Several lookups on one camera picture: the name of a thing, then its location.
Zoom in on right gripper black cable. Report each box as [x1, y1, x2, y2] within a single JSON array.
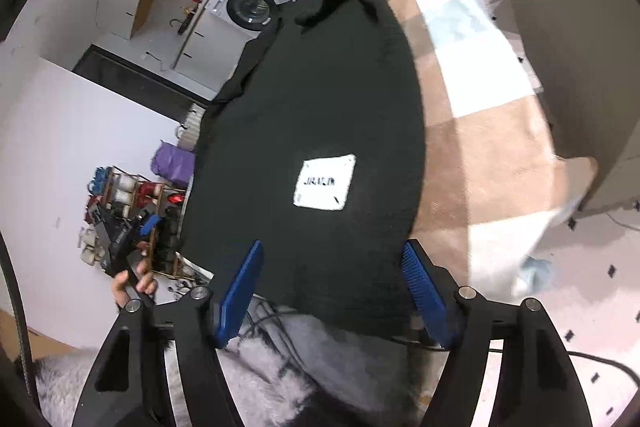
[[0, 234, 41, 410]]

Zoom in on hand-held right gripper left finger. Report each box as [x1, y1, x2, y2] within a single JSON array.
[[72, 239, 266, 427]]

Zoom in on black knit sweater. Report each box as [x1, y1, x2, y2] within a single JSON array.
[[180, 0, 427, 344]]

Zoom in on black floor cable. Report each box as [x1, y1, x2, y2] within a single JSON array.
[[487, 346, 640, 389]]

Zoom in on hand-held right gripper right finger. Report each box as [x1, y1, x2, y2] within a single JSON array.
[[402, 239, 593, 427]]

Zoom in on woven laundry basket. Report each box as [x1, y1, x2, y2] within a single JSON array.
[[177, 103, 207, 154]]

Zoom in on plaid blanket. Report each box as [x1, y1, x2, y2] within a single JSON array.
[[370, 0, 601, 304]]

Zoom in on shoe rack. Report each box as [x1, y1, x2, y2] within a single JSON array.
[[82, 164, 201, 282]]

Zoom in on purple bag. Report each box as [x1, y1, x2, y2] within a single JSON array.
[[152, 139, 197, 184]]

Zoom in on white kitchen counter cabinets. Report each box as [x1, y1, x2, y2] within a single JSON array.
[[170, 0, 238, 74]]

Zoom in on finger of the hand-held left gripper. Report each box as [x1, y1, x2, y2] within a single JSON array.
[[131, 213, 165, 242], [92, 206, 120, 254]]

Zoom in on person's left hand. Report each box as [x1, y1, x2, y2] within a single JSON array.
[[112, 249, 160, 308]]

